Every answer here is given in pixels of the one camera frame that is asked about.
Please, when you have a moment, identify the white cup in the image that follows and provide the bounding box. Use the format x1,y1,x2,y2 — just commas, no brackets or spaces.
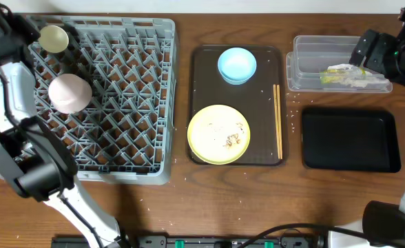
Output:
38,25,69,53

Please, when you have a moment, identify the white paper napkin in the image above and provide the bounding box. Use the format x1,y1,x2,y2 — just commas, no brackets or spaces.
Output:
320,64,389,87

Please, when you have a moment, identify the left wooden chopstick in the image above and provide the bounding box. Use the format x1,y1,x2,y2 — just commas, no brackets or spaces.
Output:
273,84,281,159

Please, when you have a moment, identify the yellow plate with leftovers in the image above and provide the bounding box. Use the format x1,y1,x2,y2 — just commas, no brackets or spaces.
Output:
187,105,251,165

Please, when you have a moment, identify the light blue saucer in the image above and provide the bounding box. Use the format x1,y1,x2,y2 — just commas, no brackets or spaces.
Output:
217,48,257,85

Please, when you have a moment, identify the black plastic tray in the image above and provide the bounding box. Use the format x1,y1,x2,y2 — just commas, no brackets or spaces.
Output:
301,107,402,173

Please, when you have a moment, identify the clear plastic waste bin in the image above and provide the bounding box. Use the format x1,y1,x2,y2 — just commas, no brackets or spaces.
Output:
286,35,393,93

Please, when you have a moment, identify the grey plastic dishwasher rack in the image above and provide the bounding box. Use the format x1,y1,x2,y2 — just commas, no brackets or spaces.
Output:
24,15,178,185

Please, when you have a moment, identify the right wooden chopstick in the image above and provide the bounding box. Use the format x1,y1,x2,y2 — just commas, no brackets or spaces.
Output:
276,85,283,160

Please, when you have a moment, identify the pink bowl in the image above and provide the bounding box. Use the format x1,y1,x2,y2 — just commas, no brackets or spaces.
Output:
48,74,92,114

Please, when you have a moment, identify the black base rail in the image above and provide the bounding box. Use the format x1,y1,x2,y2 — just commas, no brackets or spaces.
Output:
50,234,327,248

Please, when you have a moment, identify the dark brown serving tray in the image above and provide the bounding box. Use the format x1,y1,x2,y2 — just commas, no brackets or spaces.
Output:
189,45,283,166

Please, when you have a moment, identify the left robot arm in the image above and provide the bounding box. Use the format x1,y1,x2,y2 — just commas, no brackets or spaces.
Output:
0,3,130,247

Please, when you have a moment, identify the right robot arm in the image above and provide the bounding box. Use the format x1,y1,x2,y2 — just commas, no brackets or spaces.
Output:
327,8,405,247

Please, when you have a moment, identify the wooden chopstick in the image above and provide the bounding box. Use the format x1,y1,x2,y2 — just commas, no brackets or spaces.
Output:
273,84,281,159
276,85,283,160

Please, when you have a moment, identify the green yellow snack wrapper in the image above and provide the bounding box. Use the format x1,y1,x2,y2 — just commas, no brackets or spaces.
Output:
320,67,366,85

